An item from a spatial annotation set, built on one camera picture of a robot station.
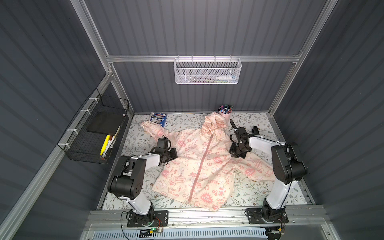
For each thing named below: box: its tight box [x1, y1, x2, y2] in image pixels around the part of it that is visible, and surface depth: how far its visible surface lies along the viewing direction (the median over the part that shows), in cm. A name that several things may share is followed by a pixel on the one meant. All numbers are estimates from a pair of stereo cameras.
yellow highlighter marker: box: [100, 134, 111, 156], surface depth 72 cm
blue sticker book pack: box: [149, 111, 168, 128], surface depth 118 cm
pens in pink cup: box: [219, 104, 234, 115], surface depth 107 cm
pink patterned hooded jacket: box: [140, 111, 276, 211], surface depth 90 cm
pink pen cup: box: [218, 107, 232, 120], surface depth 107 cm
